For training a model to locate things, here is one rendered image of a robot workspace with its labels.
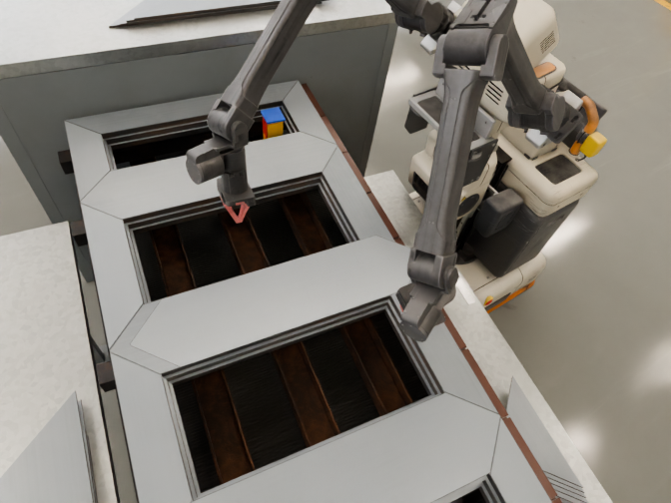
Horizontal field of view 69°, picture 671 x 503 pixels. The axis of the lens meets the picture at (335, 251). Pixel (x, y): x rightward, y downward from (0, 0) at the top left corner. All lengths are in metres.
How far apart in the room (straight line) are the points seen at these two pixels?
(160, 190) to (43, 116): 0.46
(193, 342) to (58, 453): 0.34
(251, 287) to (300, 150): 0.50
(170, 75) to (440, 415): 1.24
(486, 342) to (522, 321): 0.95
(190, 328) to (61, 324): 0.36
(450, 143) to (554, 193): 0.93
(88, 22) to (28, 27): 0.16
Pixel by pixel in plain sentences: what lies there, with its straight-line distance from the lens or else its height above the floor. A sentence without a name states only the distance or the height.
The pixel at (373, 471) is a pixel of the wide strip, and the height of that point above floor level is 0.87.
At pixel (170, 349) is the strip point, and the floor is 0.87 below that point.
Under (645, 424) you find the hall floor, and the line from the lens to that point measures 2.49.
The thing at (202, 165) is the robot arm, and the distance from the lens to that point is 1.04.
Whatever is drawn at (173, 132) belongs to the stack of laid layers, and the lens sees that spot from 1.64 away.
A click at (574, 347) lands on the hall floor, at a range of 2.47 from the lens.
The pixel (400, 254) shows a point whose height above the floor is 0.87.
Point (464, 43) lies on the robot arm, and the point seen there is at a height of 1.49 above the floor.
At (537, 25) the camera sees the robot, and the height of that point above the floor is 1.36.
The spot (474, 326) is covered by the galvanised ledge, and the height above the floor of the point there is 0.68.
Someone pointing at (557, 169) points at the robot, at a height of 0.81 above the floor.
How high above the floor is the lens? 1.91
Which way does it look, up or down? 54 degrees down
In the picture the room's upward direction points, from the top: 11 degrees clockwise
